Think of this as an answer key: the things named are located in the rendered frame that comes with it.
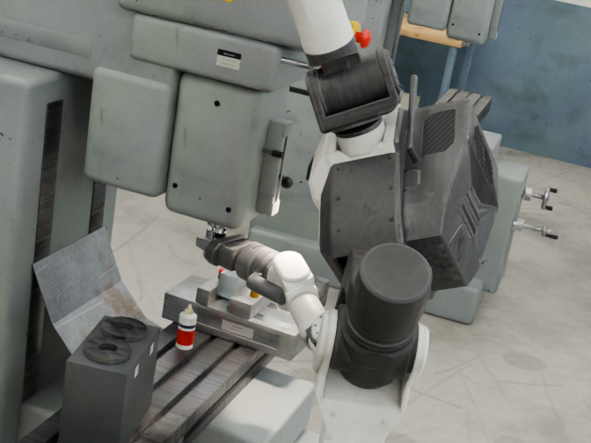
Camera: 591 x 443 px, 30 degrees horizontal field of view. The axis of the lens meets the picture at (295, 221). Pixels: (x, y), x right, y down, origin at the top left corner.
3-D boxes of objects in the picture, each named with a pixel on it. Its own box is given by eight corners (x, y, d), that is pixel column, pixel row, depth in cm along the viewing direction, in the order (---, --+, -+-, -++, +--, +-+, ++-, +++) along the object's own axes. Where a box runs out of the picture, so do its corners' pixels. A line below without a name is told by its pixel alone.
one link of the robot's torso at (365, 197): (509, 323, 196) (507, 173, 218) (453, 205, 173) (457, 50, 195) (353, 344, 207) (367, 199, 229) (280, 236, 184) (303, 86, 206)
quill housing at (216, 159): (273, 210, 253) (295, 75, 242) (237, 236, 235) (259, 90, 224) (199, 189, 259) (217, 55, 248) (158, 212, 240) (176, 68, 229)
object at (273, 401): (310, 424, 273) (317, 381, 269) (256, 492, 242) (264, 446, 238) (132, 364, 287) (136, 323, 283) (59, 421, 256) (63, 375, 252)
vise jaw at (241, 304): (274, 300, 274) (277, 285, 273) (249, 320, 261) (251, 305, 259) (253, 293, 276) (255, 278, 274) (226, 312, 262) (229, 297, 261)
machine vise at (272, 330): (314, 339, 272) (321, 299, 269) (290, 362, 259) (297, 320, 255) (189, 298, 284) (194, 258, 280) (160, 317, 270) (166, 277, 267)
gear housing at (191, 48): (313, 76, 243) (320, 32, 240) (272, 95, 221) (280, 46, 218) (178, 44, 253) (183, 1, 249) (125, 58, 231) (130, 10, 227)
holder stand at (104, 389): (150, 407, 230) (162, 321, 223) (117, 461, 209) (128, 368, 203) (95, 394, 231) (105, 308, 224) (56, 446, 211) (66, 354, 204)
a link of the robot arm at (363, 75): (370, 39, 183) (393, 108, 190) (367, 18, 191) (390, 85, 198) (303, 60, 185) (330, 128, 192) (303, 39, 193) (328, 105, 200)
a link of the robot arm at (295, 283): (297, 246, 236) (317, 281, 225) (300, 279, 240) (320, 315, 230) (268, 253, 234) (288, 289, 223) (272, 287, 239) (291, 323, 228)
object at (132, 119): (204, 175, 259) (219, 68, 251) (156, 201, 237) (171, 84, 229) (133, 156, 265) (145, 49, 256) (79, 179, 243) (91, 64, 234)
